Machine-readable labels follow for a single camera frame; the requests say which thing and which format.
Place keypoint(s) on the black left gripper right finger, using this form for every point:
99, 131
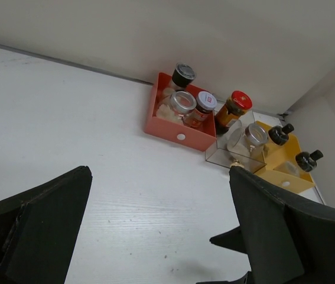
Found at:
288, 238

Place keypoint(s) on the black-cap white spice bottle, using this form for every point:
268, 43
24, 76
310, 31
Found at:
301, 164

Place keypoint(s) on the black-cap brown spice bottle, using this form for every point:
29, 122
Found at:
278, 136

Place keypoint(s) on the white-lid small brown jar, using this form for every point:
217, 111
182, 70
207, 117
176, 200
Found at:
205, 105

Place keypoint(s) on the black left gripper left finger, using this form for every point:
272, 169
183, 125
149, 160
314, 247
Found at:
39, 228

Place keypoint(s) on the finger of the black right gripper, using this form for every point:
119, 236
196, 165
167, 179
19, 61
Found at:
232, 240
247, 278

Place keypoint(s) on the red plastic bin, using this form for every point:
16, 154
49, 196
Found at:
196, 138

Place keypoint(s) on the silver-lid clear glass jar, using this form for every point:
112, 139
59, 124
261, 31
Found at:
176, 107

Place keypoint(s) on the silver-cap white spice shaker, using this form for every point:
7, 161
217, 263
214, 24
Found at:
182, 76

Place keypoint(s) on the red-lid dark sauce jar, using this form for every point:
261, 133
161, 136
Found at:
237, 105

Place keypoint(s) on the clear plastic bin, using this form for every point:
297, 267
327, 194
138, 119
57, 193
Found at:
218, 154

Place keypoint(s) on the yellow plastic bin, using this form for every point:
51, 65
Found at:
289, 182

